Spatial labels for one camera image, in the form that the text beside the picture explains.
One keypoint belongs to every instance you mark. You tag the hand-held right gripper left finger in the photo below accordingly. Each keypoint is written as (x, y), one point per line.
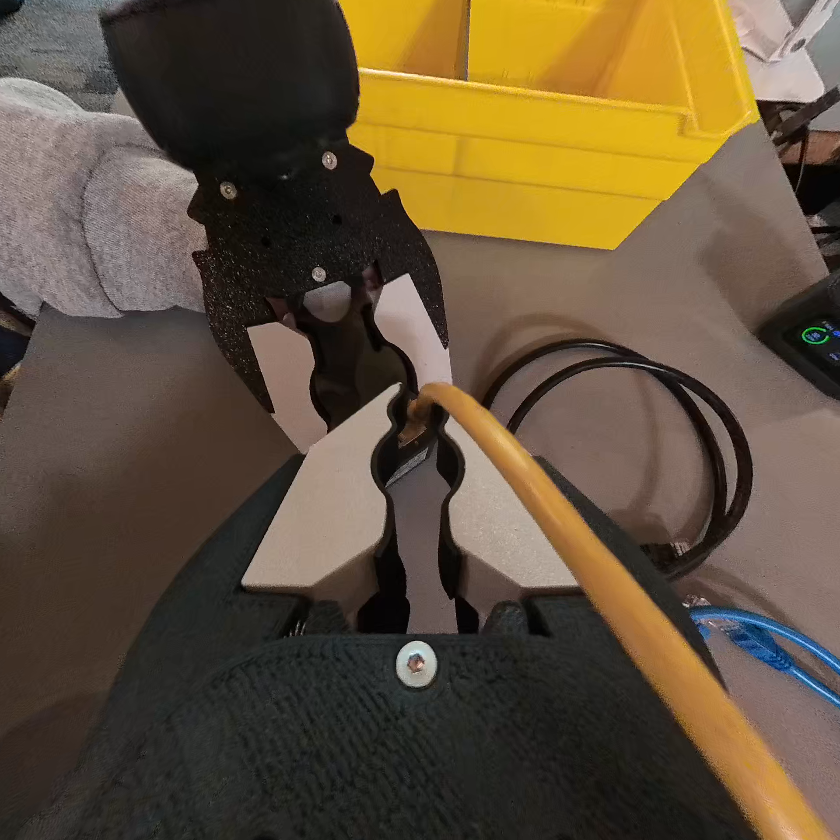
(315, 525)

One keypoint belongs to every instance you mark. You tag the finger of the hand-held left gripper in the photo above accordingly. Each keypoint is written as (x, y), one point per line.
(420, 328)
(279, 384)

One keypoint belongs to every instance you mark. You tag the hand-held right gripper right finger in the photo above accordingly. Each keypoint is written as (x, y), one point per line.
(505, 544)

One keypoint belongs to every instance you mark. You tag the black ethernet port adapter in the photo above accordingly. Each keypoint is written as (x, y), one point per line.
(412, 463)

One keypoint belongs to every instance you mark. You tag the person's left forearm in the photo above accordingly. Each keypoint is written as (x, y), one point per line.
(85, 203)

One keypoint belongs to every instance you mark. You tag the yellow plastic bin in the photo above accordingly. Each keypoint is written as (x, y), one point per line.
(538, 144)

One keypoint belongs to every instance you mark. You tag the black device with green display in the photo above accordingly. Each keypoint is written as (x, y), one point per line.
(810, 334)

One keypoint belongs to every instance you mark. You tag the white plastic item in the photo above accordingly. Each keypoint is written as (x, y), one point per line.
(784, 46)

